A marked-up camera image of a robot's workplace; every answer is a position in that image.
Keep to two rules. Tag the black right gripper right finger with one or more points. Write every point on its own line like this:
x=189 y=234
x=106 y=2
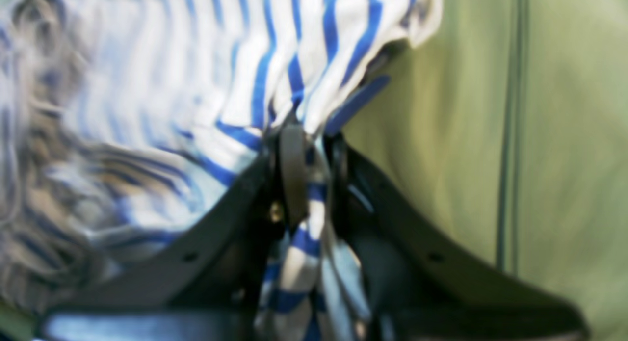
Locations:
x=422 y=286

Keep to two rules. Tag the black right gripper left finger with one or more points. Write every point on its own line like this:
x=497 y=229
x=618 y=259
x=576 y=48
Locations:
x=206 y=285

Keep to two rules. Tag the green table cloth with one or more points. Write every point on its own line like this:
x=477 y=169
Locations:
x=508 y=129

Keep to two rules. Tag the blue white striped t-shirt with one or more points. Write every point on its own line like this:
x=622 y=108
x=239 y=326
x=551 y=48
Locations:
x=124 y=121

